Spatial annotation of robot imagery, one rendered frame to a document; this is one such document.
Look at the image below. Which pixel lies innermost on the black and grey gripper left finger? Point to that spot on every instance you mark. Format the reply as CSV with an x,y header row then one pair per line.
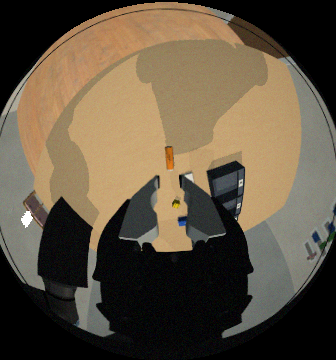
x,y
134,223

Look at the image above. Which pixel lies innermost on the orange aa battery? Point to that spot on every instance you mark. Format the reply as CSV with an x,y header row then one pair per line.
x,y
169,158

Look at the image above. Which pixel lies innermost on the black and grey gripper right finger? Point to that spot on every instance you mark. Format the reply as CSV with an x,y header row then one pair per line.
x,y
208,220

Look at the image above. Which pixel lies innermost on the white domino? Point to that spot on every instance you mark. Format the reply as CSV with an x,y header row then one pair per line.
x,y
189,176

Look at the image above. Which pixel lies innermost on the yellow die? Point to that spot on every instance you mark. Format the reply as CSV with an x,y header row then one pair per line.
x,y
176,203

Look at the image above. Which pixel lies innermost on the dark grey bin rack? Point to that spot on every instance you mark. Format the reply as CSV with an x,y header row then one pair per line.
x,y
228,187

